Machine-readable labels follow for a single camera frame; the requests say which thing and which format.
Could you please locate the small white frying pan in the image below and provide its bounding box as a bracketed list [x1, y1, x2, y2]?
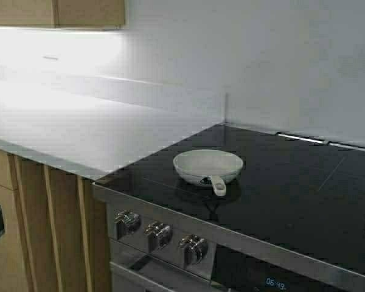
[173, 149, 244, 197]

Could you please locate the middle chrome stove knob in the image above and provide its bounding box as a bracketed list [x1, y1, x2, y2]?
[144, 221, 173, 253]

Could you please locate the chrome stove knob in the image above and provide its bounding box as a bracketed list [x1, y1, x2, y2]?
[177, 234, 209, 269]
[144, 221, 173, 253]
[114, 210, 141, 240]

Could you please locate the left chrome stove knob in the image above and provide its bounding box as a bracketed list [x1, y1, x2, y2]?
[114, 210, 141, 240]

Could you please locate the right chrome stove knob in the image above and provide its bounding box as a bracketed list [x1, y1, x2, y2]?
[177, 234, 209, 269]

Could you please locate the stainless steel oven range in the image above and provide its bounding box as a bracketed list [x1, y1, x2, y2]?
[93, 125, 365, 291]

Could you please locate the black glass cooktop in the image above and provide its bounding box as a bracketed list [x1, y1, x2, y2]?
[105, 125, 365, 274]

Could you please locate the wooden base cabinet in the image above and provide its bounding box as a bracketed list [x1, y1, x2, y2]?
[0, 150, 111, 291]

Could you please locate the wooden upper wall cabinet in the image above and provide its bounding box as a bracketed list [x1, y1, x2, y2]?
[0, 0, 126, 29]

